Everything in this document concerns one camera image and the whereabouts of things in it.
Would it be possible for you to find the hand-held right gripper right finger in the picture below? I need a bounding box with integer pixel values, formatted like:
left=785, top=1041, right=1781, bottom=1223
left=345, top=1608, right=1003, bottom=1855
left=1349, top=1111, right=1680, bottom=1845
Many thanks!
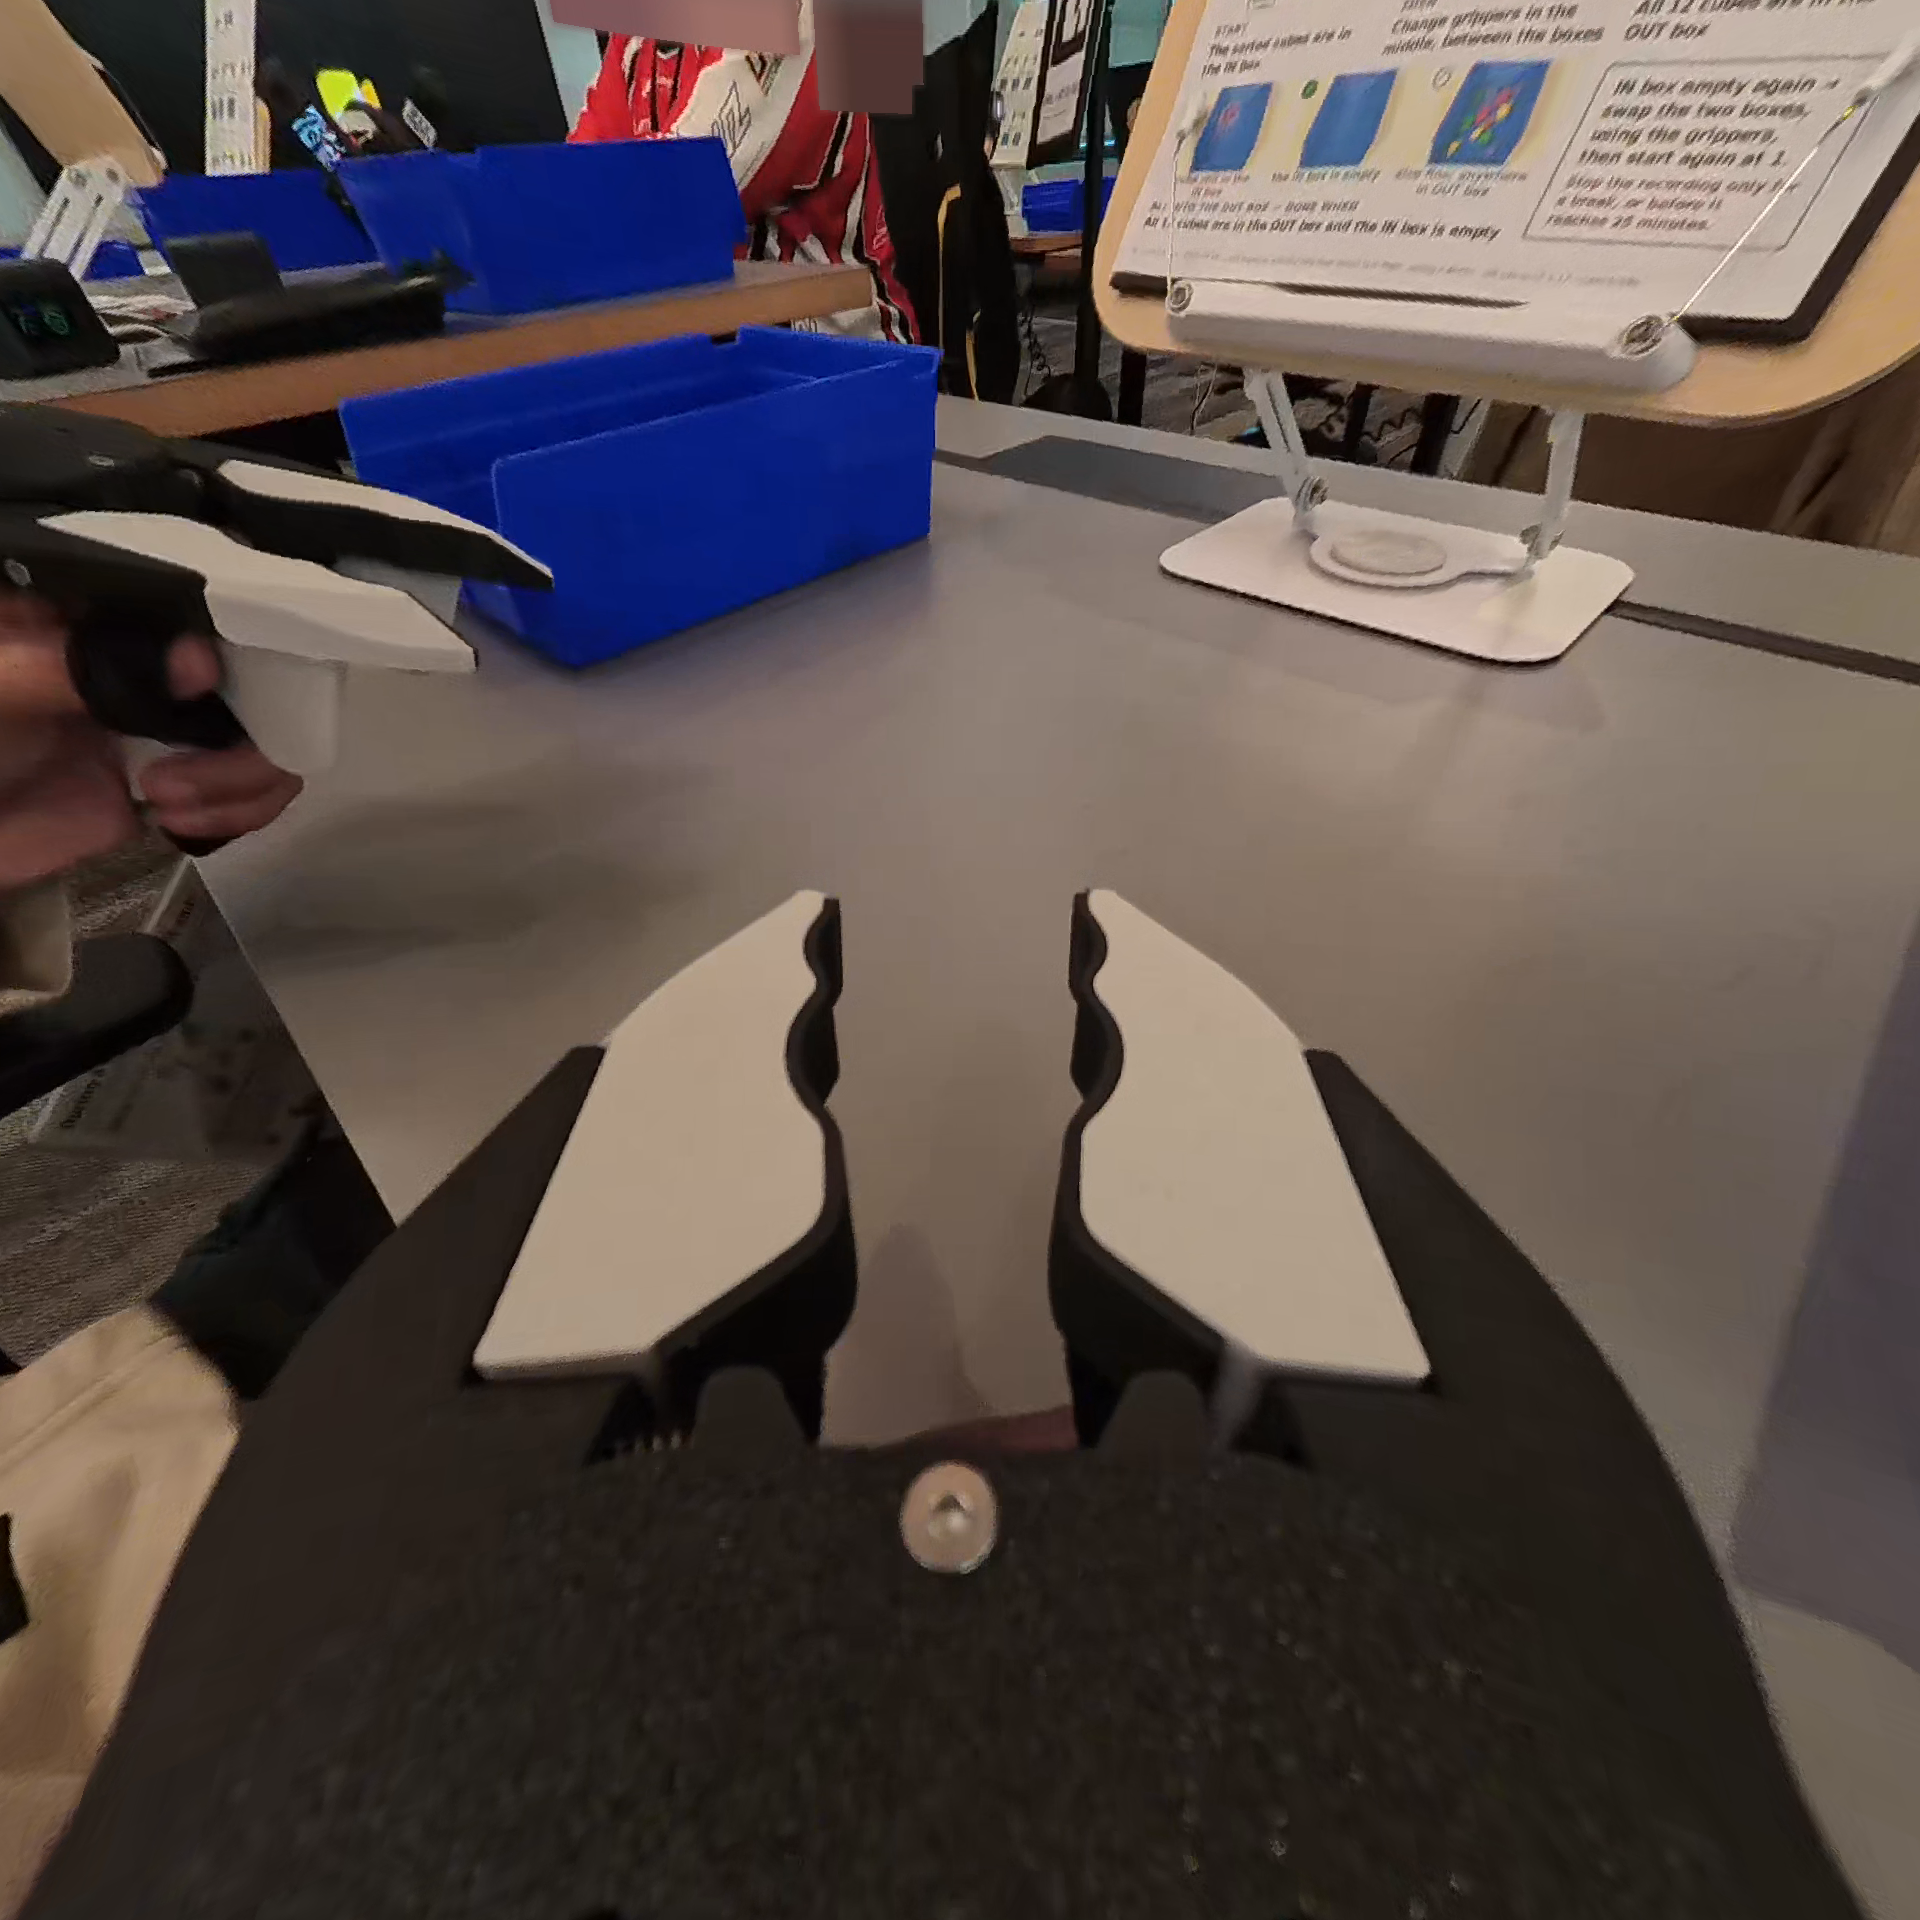
left=1047, top=887, right=1433, bottom=1449

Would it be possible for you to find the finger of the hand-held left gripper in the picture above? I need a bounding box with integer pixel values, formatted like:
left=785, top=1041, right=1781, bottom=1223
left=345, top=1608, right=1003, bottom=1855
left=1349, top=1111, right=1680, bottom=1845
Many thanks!
left=210, top=457, right=557, bottom=616
left=37, top=509, right=483, bottom=769

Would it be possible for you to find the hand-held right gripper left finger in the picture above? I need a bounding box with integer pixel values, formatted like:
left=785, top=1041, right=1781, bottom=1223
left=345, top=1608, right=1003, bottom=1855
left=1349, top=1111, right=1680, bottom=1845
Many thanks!
left=472, top=892, right=857, bottom=1449

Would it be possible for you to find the person's left hand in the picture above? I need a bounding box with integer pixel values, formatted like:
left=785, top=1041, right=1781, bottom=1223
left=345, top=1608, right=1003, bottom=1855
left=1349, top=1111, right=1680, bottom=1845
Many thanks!
left=0, top=591, right=305, bottom=888

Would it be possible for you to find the small black screen device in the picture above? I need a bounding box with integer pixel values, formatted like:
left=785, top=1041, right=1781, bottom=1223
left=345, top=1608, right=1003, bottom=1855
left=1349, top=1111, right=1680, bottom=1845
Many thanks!
left=0, top=259, right=122, bottom=380

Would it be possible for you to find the black elongated device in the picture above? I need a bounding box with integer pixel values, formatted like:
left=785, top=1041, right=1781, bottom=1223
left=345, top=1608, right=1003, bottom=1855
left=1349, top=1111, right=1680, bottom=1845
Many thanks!
left=162, top=230, right=472, bottom=365

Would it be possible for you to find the long wooden table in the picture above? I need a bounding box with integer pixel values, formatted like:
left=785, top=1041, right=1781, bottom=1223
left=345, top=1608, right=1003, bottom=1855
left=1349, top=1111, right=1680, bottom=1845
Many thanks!
left=41, top=262, right=875, bottom=440

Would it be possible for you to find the tan angled board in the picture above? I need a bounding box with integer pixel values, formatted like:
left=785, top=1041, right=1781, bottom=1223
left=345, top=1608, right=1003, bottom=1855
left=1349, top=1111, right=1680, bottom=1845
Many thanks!
left=0, top=0, right=168, bottom=189

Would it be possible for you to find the white printed card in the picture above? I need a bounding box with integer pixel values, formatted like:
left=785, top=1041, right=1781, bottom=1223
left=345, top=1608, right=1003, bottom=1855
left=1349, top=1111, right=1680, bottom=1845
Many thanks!
left=201, top=0, right=260, bottom=175

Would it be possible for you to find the white paper label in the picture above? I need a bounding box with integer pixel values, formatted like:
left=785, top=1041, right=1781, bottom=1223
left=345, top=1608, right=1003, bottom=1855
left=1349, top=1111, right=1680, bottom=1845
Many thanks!
left=27, top=1027, right=203, bottom=1160

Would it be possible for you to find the black white marker sign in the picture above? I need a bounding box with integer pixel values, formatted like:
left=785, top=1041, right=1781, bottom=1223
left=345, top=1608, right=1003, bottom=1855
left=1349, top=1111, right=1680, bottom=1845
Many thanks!
left=1026, top=0, right=1107, bottom=166

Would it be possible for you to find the tan hanging coat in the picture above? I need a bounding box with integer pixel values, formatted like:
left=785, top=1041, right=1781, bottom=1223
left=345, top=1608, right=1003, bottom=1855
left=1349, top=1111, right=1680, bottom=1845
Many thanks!
left=1464, top=392, right=1920, bottom=559

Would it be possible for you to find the wooden display board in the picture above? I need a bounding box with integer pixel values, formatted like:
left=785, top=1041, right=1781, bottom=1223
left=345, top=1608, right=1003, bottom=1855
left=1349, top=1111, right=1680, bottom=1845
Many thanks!
left=1092, top=0, right=1920, bottom=432

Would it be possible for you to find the printed instruction sheet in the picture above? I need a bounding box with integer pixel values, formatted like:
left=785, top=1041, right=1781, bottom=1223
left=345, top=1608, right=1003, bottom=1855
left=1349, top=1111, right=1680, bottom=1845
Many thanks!
left=1119, top=0, right=1920, bottom=327

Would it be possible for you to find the white folding bracket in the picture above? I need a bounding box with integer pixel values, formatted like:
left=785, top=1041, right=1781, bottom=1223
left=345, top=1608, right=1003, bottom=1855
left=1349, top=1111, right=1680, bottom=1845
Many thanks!
left=23, top=158, right=131, bottom=279

